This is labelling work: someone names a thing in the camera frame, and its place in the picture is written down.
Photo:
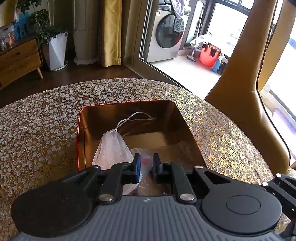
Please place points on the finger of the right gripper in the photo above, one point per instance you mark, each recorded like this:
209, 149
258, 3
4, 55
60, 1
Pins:
283, 188

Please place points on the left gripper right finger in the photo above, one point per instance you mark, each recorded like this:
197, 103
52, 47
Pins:
174, 175

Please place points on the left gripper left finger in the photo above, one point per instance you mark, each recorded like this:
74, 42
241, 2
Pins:
115, 178

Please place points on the white drawstring mesh pouch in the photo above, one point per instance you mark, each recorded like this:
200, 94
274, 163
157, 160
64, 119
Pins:
112, 148

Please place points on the red metal tin box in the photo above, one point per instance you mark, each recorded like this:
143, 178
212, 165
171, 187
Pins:
168, 133

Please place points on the tan leather chair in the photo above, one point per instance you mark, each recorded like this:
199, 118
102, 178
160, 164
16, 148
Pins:
236, 93

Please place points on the red bucket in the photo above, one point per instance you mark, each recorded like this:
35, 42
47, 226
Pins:
209, 55

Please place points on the white washing machine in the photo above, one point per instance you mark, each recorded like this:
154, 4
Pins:
167, 32

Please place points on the wooden drawer cabinet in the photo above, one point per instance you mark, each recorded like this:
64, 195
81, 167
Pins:
23, 57

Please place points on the white planter with plant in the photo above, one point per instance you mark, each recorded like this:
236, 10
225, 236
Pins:
53, 39

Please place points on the yellow curtain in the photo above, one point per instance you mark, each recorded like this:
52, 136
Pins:
110, 32

